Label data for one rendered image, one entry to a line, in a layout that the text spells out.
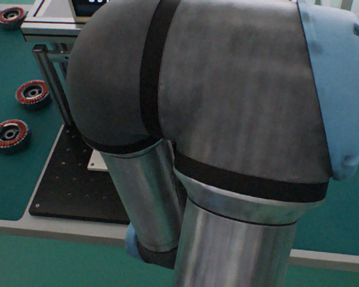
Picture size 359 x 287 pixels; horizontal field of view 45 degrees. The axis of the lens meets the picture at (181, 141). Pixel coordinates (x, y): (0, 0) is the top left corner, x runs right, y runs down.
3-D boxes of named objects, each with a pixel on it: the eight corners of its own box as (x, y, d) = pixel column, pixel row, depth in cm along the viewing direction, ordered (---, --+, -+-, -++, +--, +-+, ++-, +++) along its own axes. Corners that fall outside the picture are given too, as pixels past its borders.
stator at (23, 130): (27, 152, 128) (23, 144, 125) (-10, 155, 128) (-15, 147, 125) (34, 124, 135) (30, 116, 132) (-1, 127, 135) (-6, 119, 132)
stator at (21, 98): (17, 92, 145) (13, 84, 142) (50, 83, 147) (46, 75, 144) (20, 115, 138) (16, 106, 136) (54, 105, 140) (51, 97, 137)
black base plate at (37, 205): (274, 239, 105) (275, 235, 103) (30, 215, 114) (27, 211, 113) (276, 102, 134) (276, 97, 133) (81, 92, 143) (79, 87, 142)
